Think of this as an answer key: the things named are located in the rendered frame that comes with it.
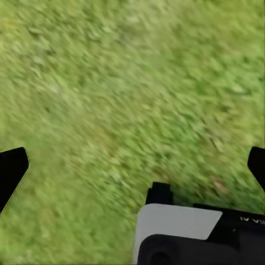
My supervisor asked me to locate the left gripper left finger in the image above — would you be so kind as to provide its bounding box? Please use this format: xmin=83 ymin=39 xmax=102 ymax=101
xmin=0 ymin=147 xmax=29 ymax=213

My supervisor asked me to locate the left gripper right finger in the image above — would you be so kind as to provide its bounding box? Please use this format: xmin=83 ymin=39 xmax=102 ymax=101
xmin=247 ymin=147 xmax=265 ymax=191

